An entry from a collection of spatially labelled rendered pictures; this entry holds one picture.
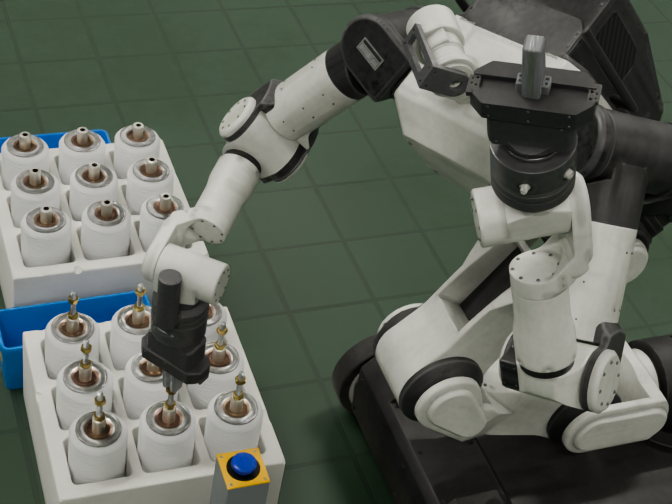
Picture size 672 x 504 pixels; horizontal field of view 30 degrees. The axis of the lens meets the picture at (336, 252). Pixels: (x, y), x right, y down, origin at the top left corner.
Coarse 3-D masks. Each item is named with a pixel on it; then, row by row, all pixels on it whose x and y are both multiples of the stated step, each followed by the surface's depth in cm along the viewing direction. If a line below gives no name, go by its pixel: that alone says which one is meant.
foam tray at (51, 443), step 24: (24, 336) 229; (24, 360) 232; (24, 384) 237; (48, 384) 222; (120, 384) 227; (48, 408) 218; (120, 408) 220; (192, 408) 223; (264, 408) 225; (48, 432) 214; (264, 432) 221; (48, 456) 211; (264, 456) 217; (48, 480) 215; (120, 480) 209; (144, 480) 209; (168, 480) 210; (192, 480) 212
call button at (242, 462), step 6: (234, 456) 197; (240, 456) 197; (246, 456) 198; (252, 456) 198; (234, 462) 196; (240, 462) 196; (246, 462) 197; (252, 462) 197; (234, 468) 196; (240, 468) 196; (246, 468) 196; (252, 468) 196; (240, 474) 196; (246, 474) 196
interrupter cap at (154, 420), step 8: (152, 408) 212; (160, 408) 212; (176, 408) 213; (184, 408) 213; (152, 416) 210; (160, 416) 211; (176, 416) 212; (184, 416) 211; (152, 424) 209; (160, 424) 210; (168, 424) 210; (176, 424) 210; (184, 424) 210; (160, 432) 208; (168, 432) 208; (176, 432) 209
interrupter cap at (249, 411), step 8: (224, 392) 217; (232, 392) 217; (216, 400) 215; (224, 400) 216; (248, 400) 216; (216, 408) 214; (224, 408) 214; (248, 408) 215; (256, 408) 215; (224, 416) 213; (232, 416) 213; (240, 416) 214; (248, 416) 214; (232, 424) 212; (240, 424) 212
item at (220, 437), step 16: (256, 400) 217; (208, 416) 214; (256, 416) 214; (208, 432) 216; (224, 432) 212; (240, 432) 212; (256, 432) 215; (208, 448) 218; (224, 448) 215; (240, 448) 215
